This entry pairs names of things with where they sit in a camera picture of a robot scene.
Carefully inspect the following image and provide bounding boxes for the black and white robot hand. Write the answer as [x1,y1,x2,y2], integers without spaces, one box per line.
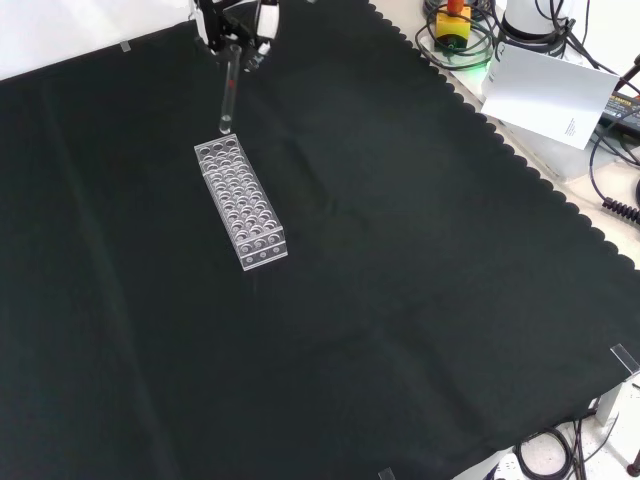
[191,0,281,74]

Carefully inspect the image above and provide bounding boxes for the clear glass test tube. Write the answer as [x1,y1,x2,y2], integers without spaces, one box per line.
[218,43,242,136]

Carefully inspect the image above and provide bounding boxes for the clear acrylic test tube rack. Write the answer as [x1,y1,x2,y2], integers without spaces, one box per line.
[193,134,291,273]

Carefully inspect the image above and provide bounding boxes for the yellow stop button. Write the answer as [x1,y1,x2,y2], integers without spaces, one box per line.
[433,0,473,54]

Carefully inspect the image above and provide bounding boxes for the black bench cloth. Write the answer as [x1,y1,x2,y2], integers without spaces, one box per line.
[0,0,640,480]

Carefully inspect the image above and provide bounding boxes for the black power adapter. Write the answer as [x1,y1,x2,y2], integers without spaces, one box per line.
[598,91,640,132]

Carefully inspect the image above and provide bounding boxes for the white power strip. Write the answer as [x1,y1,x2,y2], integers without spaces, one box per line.
[485,451,522,480]

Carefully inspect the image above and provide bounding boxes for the black cable loop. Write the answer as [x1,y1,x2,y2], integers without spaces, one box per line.
[413,0,506,71]

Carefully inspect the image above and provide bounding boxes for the black coiled cable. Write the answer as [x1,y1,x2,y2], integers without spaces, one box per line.
[601,196,640,225]

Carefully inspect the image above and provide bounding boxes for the black cable bundle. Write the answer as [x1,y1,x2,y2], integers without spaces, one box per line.
[513,417,640,480]

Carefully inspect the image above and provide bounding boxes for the white metal bracket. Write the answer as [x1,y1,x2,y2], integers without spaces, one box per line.
[593,372,640,427]

